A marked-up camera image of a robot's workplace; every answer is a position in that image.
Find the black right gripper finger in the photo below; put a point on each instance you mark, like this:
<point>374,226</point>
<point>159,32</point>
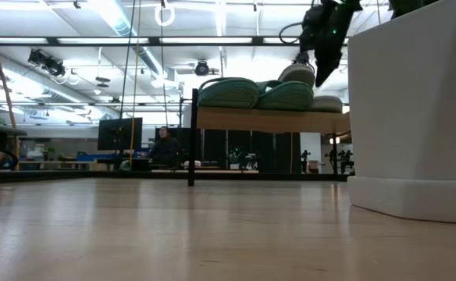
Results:
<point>325,68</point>

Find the grey rubber slide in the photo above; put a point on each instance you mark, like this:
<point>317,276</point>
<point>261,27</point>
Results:
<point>296,74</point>
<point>327,104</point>

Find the green rubber slide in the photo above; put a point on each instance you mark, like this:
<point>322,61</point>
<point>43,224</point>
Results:
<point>286,97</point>
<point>228,93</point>

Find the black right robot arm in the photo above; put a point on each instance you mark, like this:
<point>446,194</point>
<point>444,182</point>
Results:
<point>345,8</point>

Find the wooden shelf with black legs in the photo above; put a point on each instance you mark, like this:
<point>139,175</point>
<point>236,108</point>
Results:
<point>271,121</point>

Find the black ceiling spotlight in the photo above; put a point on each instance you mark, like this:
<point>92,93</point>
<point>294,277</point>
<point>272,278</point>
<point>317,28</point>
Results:
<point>300,58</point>
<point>201,68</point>
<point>46,62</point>

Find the white plant pot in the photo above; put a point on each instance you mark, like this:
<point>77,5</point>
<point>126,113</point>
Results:
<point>407,117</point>

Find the black partition panel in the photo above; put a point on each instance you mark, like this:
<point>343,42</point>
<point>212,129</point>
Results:
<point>267,152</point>

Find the long light bar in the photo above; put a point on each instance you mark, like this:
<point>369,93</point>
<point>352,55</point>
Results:
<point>154,41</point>

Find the person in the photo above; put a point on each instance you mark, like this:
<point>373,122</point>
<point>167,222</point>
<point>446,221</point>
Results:
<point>164,150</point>

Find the black desk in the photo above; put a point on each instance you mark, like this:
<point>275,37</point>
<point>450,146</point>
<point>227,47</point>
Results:
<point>1,130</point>

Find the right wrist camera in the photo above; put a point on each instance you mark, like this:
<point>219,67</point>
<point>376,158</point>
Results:
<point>312,27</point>

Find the black aluminium rig frame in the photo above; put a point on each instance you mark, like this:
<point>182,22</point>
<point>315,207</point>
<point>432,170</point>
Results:
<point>251,176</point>

